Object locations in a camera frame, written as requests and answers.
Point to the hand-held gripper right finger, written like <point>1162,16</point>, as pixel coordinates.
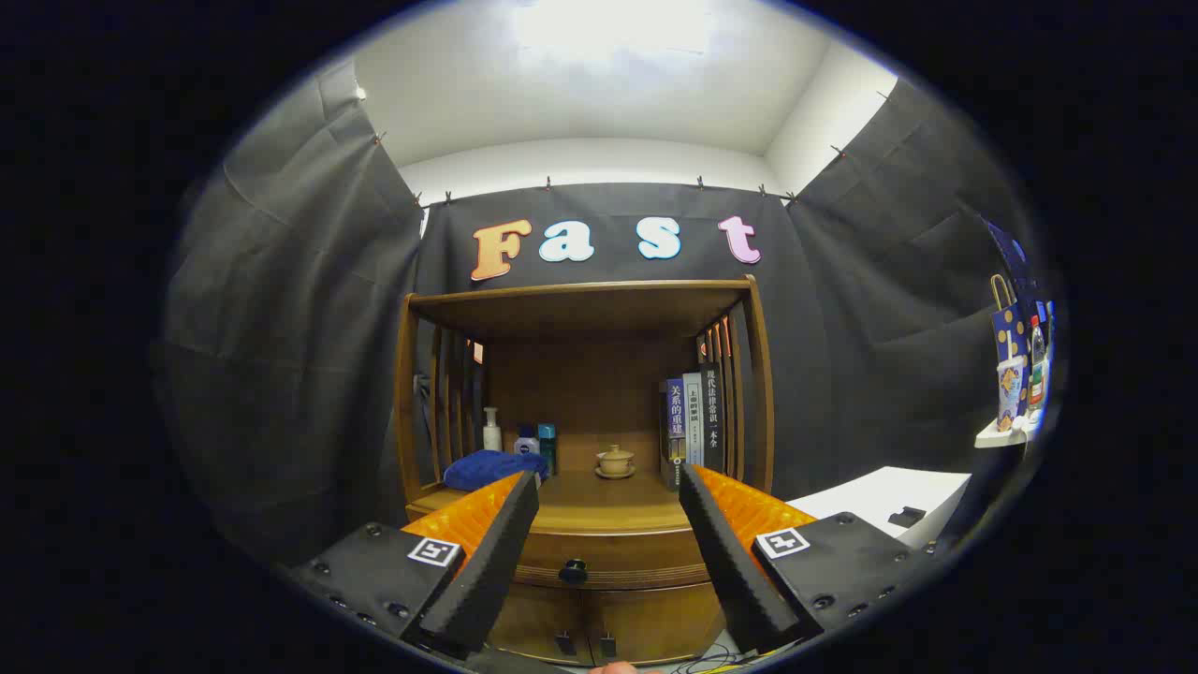
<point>730,562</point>

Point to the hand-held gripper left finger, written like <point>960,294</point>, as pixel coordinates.
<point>487,562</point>

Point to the black drawer knob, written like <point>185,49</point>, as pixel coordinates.
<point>573,570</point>

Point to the wooden drawer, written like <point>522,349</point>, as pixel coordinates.
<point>636,562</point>

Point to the wooden cabinet door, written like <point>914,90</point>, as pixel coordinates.
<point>533,622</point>
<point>655,622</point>

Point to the wooden countertop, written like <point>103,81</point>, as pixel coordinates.
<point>608,505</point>

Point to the wooden cabinet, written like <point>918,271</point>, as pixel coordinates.
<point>580,314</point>

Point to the blue towel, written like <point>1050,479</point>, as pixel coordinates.
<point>487,468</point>

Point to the small white blue-capped bottle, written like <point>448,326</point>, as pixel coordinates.
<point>526,444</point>

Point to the white pump bottle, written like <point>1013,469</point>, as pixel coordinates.
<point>492,436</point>

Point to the teal bottle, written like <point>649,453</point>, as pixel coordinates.
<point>547,445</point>

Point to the light grey book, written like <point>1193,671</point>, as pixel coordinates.
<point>693,421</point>

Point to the black book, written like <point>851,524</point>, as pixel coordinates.
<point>713,412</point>

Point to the beige lidded teacup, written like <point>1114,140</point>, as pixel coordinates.
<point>616,461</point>

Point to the white table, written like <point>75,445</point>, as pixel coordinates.
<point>870,496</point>

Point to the white shelf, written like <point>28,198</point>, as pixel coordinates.
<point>1001,435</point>

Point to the black backdrop cloth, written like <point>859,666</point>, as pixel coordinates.
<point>281,328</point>

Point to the blue dotted gift bag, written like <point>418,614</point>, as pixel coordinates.
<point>1011,332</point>

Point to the black bracket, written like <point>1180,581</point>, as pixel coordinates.
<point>906,516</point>

